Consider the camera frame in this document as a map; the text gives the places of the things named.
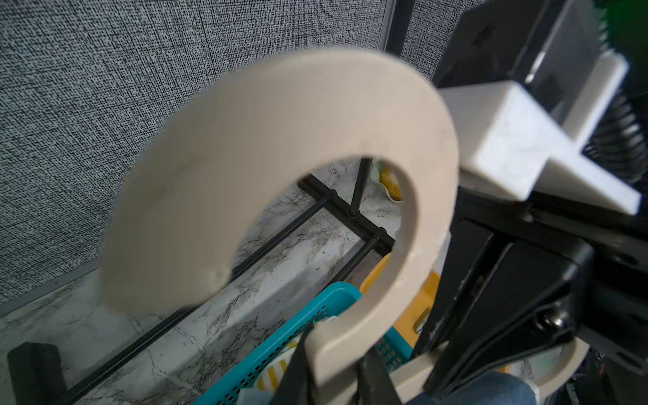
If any yellow plastic tray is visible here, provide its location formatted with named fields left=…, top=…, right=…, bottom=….
left=359, top=253, right=440, bottom=348

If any pale green wavy plate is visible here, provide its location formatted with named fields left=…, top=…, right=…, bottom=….
left=370, top=160, right=403, bottom=204

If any teal plastic basket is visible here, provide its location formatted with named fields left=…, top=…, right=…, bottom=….
left=193, top=282, right=413, bottom=404

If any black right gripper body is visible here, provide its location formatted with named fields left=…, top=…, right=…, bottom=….
left=453, top=189, right=647, bottom=375

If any black clothes rack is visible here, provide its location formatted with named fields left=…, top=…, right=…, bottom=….
left=7, top=0, right=416, bottom=405

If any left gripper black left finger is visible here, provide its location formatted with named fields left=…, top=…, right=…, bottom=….
left=269, top=328, right=313, bottom=405

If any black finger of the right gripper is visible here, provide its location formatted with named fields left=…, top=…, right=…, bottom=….
left=412, top=220, right=509, bottom=357
left=424, top=241, right=592, bottom=398

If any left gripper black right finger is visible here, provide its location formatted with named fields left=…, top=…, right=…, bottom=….
left=356, top=349, right=403, bottom=405

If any dark blue hello towel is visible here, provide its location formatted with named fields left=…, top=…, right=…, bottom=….
left=408, top=372, right=538, bottom=405

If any round bread bun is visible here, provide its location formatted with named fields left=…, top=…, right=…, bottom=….
left=379, top=166, right=403, bottom=201

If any beige hanger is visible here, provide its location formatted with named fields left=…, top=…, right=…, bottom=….
left=100, top=49, right=562, bottom=404

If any yellow striped towel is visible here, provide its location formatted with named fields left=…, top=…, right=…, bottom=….
left=236, top=337, right=301, bottom=405

